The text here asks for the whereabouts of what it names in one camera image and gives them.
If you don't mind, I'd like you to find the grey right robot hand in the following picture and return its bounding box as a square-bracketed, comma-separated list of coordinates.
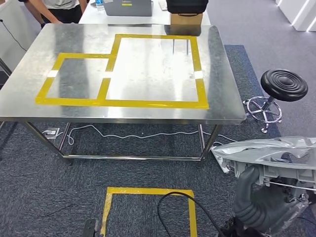
[233, 165, 309, 236]

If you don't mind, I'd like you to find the silver wheel hubcap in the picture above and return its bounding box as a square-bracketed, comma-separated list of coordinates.
[211, 135, 316, 194]

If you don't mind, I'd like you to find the yellow workbench tape outline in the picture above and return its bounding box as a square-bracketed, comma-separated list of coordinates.
[34, 34, 209, 110]

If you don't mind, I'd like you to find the steel workbench table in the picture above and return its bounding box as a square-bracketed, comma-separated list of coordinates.
[0, 23, 247, 166]

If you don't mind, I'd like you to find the black round stool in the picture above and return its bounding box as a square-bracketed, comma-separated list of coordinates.
[243, 69, 308, 134]

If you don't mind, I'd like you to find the white display plinth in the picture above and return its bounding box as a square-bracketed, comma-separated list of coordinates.
[275, 0, 309, 24]
[292, 0, 316, 33]

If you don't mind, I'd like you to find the black hard case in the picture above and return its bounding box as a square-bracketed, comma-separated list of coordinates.
[166, 0, 209, 14]

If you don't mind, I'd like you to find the white table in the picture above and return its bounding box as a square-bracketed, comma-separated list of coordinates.
[78, 0, 211, 26]

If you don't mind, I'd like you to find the grey laptop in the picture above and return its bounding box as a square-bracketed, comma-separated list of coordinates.
[103, 0, 154, 17]

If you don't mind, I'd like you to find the thin black floor strip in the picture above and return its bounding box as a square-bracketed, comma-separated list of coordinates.
[44, 204, 72, 217]

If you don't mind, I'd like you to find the white power adapter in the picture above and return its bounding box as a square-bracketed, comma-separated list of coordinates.
[41, 127, 60, 140]

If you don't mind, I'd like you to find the person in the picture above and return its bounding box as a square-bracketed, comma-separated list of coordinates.
[18, 0, 90, 29]

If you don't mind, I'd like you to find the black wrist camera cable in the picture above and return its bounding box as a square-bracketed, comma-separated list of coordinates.
[157, 192, 225, 237]

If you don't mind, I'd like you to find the white floor cable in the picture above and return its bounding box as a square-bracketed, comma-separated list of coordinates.
[41, 124, 238, 146]

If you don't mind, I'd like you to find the black panel cable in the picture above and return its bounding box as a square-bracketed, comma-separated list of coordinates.
[0, 19, 27, 52]

